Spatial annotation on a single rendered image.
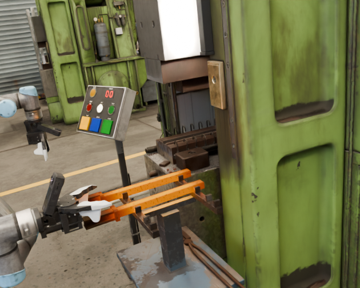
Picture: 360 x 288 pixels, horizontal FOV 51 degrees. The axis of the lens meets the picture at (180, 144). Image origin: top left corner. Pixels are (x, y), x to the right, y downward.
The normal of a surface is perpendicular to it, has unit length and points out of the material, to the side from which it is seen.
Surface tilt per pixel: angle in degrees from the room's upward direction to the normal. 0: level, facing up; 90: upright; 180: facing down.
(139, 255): 0
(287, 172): 90
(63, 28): 89
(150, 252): 0
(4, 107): 90
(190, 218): 90
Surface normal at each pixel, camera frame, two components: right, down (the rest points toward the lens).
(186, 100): 0.40, 0.25
